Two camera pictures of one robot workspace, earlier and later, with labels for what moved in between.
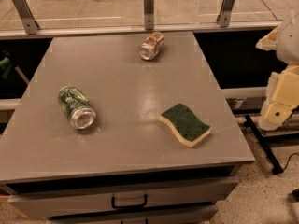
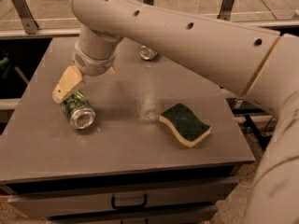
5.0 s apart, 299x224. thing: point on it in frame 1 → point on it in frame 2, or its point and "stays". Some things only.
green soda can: x=76 y=107 stays
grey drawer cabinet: x=130 y=167 stays
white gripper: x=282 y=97 → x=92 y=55
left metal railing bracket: x=28 y=20 stays
